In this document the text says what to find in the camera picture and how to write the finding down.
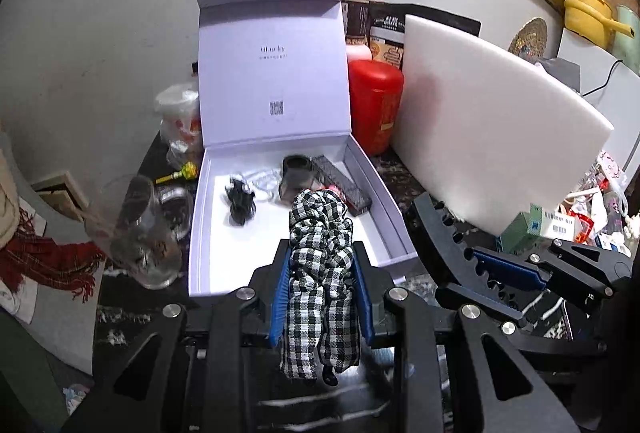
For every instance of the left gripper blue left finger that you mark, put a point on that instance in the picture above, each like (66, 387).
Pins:
(270, 308)

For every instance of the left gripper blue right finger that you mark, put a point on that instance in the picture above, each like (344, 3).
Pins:
(371, 283)

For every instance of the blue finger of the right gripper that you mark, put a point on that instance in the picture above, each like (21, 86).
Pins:
(510, 270)
(454, 296)

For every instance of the black white gingham scrunchie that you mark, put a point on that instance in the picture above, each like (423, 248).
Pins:
(321, 332)

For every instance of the black lace pearl hair bow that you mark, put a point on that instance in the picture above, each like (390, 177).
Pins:
(241, 200)

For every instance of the clear acrylic hair clip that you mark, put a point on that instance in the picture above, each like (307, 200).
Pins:
(263, 183)

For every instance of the green white small carton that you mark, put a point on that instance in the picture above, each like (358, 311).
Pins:
(531, 228)

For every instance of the white foam board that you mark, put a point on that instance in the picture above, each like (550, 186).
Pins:
(487, 133)

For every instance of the yellow lollipop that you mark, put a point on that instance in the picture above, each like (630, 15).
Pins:
(187, 172)

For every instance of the clear glass mug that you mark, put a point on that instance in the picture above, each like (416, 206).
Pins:
(139, 227)

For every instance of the white lavender gift box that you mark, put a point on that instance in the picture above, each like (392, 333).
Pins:
(273, 82)

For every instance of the red plastic canister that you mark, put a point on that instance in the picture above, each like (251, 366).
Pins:
(375, 90)

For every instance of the red plaid scarf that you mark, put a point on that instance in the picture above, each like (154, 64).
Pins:
(68, 267)

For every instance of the plastic cup in bag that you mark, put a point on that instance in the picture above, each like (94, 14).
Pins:
(180, 123)

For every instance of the woven round decoration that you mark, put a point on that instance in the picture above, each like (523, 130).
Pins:
(531, 40)

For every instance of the pink bottle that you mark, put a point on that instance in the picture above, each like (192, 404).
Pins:
(356, 52)

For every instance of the black snack pouch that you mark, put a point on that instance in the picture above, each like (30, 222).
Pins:
(387, 26)

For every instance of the yellow enamel pot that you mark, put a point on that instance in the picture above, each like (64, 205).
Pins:
(597, 20)

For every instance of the beige fleece blanket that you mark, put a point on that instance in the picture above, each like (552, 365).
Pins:
(10, 210)

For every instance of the brown-label clear jar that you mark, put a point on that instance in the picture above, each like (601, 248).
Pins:
(356, 21)

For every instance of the leaning wooden picture frame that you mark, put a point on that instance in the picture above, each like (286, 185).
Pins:
(62, 193)

